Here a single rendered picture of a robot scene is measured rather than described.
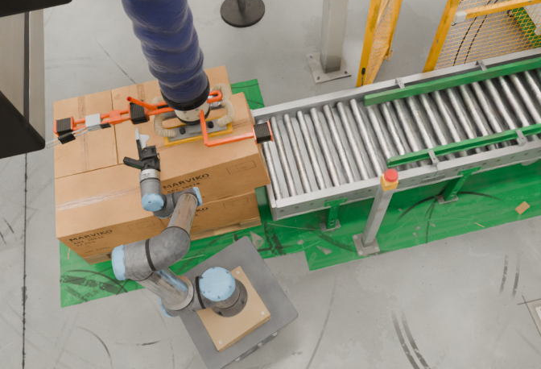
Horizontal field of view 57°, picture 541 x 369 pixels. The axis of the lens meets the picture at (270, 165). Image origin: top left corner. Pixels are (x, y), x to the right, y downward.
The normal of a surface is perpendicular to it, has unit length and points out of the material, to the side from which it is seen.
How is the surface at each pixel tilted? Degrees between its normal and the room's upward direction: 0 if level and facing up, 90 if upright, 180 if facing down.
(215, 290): 3
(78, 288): 0
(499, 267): 0
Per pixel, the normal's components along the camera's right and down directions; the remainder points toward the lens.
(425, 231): -0.05, -0.46
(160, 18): 0.38, 0.73
